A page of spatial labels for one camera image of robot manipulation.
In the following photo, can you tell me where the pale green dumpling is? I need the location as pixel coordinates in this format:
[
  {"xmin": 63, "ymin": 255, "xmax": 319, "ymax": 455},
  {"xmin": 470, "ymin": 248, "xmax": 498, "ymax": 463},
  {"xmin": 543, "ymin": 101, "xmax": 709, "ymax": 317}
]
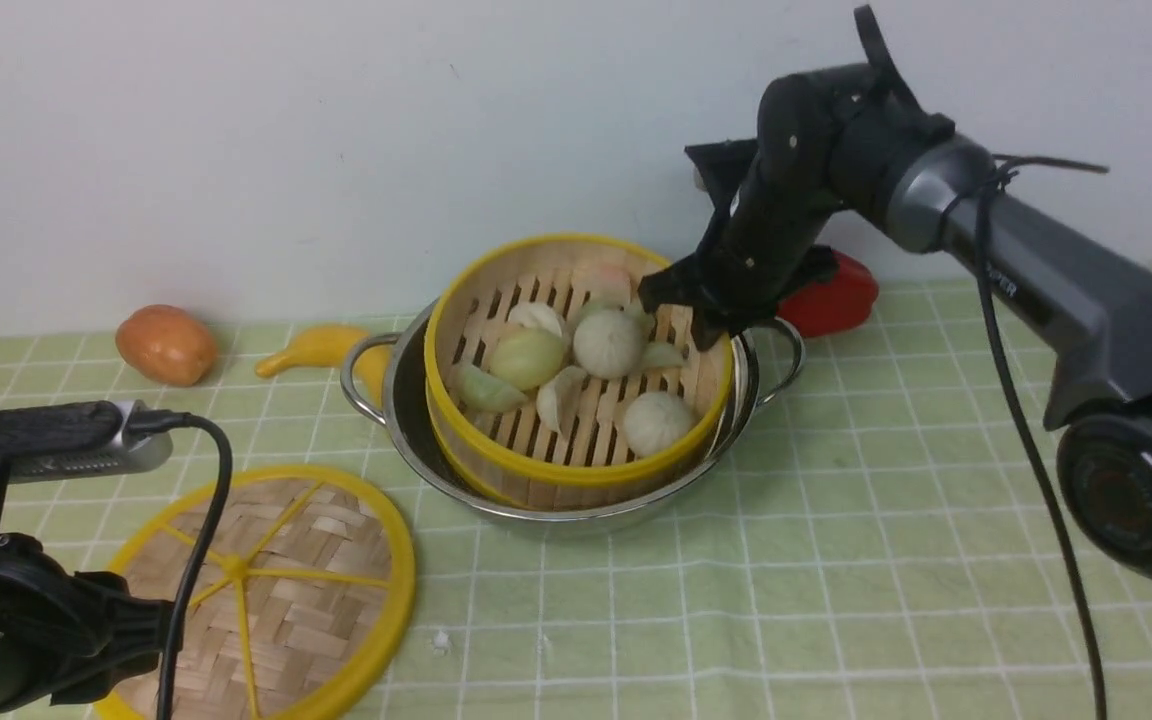
[
  {"xmin": 450, "ymin": 363, "xmax": 529, "ymax": 414},
  {"xmin": 634, "ymin": 309, "xmax": 685, "ymax": 372}
]

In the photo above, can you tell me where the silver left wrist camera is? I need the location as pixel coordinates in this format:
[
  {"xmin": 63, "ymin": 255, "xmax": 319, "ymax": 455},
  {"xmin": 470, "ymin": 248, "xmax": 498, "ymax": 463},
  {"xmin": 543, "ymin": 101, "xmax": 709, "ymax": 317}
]
[{"xmin": 0, "ymin": 400, "xmax": 183, "ymax": 487}]

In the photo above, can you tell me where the pale green round bun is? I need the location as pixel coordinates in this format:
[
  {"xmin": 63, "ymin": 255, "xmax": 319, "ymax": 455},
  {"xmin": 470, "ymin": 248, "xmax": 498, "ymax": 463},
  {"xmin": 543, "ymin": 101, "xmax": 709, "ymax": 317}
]
[{"xmin": 486, "ymin": 328, "xmax": 567, "ymax": 393}]

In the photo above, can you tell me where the yellow banana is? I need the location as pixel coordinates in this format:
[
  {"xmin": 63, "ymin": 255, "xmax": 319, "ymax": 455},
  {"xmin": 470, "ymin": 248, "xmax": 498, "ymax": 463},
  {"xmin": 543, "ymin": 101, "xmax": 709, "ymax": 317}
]
[{"xmin": 253, "ymin": 324, "xmax": 391, "ymax": 407}]

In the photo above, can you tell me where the pink tinted dumpling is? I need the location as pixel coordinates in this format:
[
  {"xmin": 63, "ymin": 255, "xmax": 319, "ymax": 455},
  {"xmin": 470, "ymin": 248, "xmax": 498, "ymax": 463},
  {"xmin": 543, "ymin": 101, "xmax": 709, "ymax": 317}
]
[{"xmin": 571, "ymin": 263, "xmax": 635, "ymax": 309}]

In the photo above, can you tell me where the white folded dumpling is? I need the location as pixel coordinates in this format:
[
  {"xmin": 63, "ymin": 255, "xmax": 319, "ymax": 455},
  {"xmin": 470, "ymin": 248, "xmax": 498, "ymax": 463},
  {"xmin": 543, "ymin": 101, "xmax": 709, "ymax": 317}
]
[{"xmin": 535, "ymin": 365, "xmax": 588, "ymax": 437}]

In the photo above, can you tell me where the black left camera cable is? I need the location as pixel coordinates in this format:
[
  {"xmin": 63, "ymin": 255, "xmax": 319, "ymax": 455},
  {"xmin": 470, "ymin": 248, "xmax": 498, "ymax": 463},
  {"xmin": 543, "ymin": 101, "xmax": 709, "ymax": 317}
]
[{"xmin": 126, "ymin": 409, "xmax": 235, "ymax": 720}]

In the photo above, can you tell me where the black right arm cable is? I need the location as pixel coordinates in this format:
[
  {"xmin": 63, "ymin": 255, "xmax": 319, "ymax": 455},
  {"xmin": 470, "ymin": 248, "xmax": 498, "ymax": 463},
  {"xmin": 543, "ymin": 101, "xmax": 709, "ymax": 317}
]
[{"xmin": 973, "ymin": 156, "xmax": 1109, "ymax": 720}]

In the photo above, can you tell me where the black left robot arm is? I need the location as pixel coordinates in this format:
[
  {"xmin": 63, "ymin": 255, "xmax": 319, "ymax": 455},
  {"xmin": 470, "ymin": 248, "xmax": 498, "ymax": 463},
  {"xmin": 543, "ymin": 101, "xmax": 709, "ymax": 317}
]
[{"xmin": 0, "ymin": 460, "xmax": 183, "ymax": 714}]

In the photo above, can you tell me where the white round bun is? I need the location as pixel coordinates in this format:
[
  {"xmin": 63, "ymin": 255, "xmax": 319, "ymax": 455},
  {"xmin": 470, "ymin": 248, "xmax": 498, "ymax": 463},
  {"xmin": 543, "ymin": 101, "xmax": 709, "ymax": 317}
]
[
  {"xmin": 620, "ymin": 391, "xmax": 696, "ymax": 457},
  {"xmin": 573, "ymin": 309, "xmax": 646, "ymax": 381}
]

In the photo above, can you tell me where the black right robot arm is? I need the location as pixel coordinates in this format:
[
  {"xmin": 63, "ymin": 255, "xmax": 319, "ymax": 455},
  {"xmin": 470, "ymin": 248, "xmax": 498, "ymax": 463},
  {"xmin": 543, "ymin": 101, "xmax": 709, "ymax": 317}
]
[{"xmin": 639, "ymin": 5, "xmax": 1152, "ymax": 579}]

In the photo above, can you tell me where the yellow rimmed bamboo steamer basket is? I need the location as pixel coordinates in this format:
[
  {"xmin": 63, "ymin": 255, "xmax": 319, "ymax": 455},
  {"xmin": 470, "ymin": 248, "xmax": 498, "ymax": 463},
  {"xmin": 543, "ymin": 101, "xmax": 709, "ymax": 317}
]
[{"xmin": 422, "ymin": 233, "xmax": 735, "ymax": 511}]

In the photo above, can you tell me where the red bell pepper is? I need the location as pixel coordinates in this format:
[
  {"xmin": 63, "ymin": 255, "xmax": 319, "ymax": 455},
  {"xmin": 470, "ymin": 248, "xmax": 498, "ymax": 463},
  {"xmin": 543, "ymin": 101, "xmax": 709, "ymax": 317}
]
[{"xmin": 776, "ymin": 247, "xmax": 881, "ymax": 340}]

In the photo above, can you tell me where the green checkered tablecloth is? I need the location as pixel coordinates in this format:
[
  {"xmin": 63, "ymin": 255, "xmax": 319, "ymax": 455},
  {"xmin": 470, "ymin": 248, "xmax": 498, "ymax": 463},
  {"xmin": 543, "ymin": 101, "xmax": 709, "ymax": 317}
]
[{"xmin": 0, "ymin": 262, "xmax": 1152, "ymax": 720}]

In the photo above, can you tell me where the brown potato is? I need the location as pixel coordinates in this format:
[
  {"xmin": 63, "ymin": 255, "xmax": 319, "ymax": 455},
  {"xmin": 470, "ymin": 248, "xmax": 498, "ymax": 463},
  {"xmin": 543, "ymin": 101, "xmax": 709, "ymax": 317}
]
[{"xmin": 115, "ymin": 304, "xmax": 219, "ymax": 388}]

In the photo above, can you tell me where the stainless steel pot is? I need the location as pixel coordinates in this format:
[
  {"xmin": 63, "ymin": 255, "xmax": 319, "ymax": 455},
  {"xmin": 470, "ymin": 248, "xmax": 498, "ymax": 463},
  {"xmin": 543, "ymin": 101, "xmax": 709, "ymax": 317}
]
[{"xmin": 340, "ymin": 305, "xmax": 806, "ymax": 539}]

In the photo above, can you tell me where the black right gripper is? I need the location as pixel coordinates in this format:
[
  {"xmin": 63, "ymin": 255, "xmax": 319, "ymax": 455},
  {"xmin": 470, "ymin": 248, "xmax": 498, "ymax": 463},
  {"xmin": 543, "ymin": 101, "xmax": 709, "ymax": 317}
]
[{"xmin": 637, "ymin": 138, "xmax": 838, "ymax": 353}]

